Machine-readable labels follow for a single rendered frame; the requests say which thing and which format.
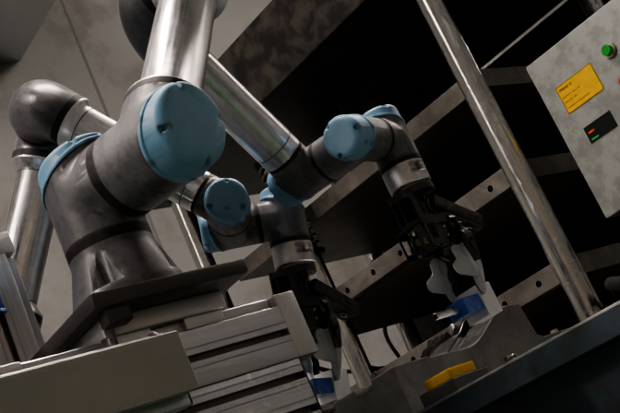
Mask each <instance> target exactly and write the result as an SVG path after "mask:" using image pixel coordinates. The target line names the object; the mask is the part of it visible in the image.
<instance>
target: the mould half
mask: <svg viewBox="0 0 620 413"><path fill-rule="evenodd" d="M502 309H503V311H502V312H500V313H498V314H496V315H495V316H493V317H491V318H490V319H488V320H486V321H484V322H483V323H480V324H475V325H474V326H473V327H472V328H471V330H470V332H469V333H468V334H467V335H466V337H465V339H464V341H463V342H462V344H461V346H460V347H459V349H458V350H456V351H452V352H448V350H449V349H450V347H451V345H452V343H453V342H454V340H455V338H456V337H457V335H458V334H456V335H455V336H453V337H452V338H450V339H448V340H447V341H445V342H444V343H442V344H440V345H439V346H438V347H437V348H436V349H435V351H434V352H433V353H432V355H431V356H430V357H424V358H421V357H419V358H417V359H416V360H413V361H410V362H407V363H404V364H400V365H398V366H395V367H392V368H390V369H389V370H387V371H386V372H383V373H382V374H380V375H378V376H377V377H376V378H374V379H373V380H371V383H372V385H373V387H374V389H373V390H372V391H370V392H368V393H367V394H365V395H363V396H361V397H359V398H358V399H357V397H356V394H355V393H354V391H352V392H351V393H349V394H348V395H346V396H344V397H343V398H341V399H340V400H338V401H336V402H335V403H333V405H334V407H335V408H336V412H335V413H417V412H419V411H421V410H422V409H424V406H423V403H422V401H421V399H420V395H423V394H424V393H426V392H427V391H426V388H425V386H424V384H423V383H424V382H426V381H427V380H429V379H431V378H433V377H434V376H436V375H438V374H439V373H440V372H443V371H444V370H446V369H448V368H451V367H454V366H457V365H460V364H462V363H465V362H468V361H471V360H472V361H473V363H474V365H475V367H476V369H479V368H482V367H484V366H485V367H486V369H487V371H488V372H491V371H493V370H495V369H497V368H498V367H500V366H502V365H504V364H506V362H505V360H504V358H505V356H506V355H511V354H513V353H515V354H516V355H517V357H518V356H520V355H522V354H524V353H525V352H527V351H529V350H531V349H533V348H535V347H537V346H539V345H541V343H543V342H545V341H547V340H549V339H550V338H552V337H554V336H557V335H559V334H560V333H562V332H564V331H566V330H567V329H568V328H567V329H564V330H561V331H558V332H555V333H552V334H550V335H547V336H540V335H537V333H536V332H535V330H534V329H533V327H532V325H531V323H530V321H529V320H528V318H527V316H526V314H525V313H524V312H523V310H522V309H521V307H520V306H519V304H511V305H506V306H503V307H502Z"/></svg>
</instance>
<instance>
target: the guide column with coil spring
mask: <svg viewBox="0 0 620 413"><path fill-rule="evenodd" d="M315 259H316V262H315V264H316V273H315V274H313V275H312V276H310V277H309V278H310V280H312V279H314V278H317V279H318V280H320V281H322V282H323V283H325V284H327V285H329V286H330V287H332V288H333V289H335V290H337V289H336V287H335V284H334V282H333V280H332V278H331V275H330V273H329V272H328V269H327V266H326V264H325V262H324V260H323V257H322V255H321V254H315ZM337 319H338V322H339V324H340V334H341V343H342V347H341V350H342V353H343V355H344V357H345V359H346V361H347V363H348V365H349V367H350V370H351V372H352V375H353V378H354V380H355V382H356V383H357V386H358V388H359V389H361V388H364V387H366V386H369V385H372V383H371V380H373V379H374V378H376V375H375V373H374V371H373V368H372V366H371V364H370V362H369V359H368V358H367V356H366V354H365V352H364V348H363V346H362V344H361V342H360V339H359V337H358V336H357V334H356V331H355V329H354V327H353V325H352V321H351V319H349V320H346V321H341V319H339V318H337Z"/></svg>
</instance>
